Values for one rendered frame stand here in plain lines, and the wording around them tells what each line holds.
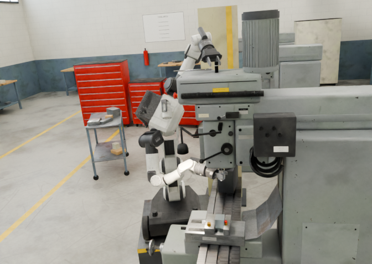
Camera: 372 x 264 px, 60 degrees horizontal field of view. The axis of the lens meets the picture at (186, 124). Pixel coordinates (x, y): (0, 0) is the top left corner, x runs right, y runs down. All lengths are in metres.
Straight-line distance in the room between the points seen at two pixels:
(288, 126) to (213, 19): 2.21
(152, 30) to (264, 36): 9.63
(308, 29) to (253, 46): 8.39
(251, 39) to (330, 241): 1.22
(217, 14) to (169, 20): 7.59
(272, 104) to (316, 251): 0.90
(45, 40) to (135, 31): 3.39
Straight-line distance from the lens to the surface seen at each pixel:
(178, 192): 2.94
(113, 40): 11.79
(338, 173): 1.91
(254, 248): 2.21
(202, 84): 1.80
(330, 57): 10.37
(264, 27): 1.79
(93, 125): 4.90
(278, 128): 1.61
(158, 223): 2.86
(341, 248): 2.17
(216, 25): 3.61
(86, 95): 7.39
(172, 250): 2.34
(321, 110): 1.89
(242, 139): 1.89
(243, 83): 1.79
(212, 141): 1.93
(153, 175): 2.25
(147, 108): 2.31
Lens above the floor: 2.20
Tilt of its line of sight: 18 degrees down
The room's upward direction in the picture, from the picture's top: 5 degrees counter-clockwise
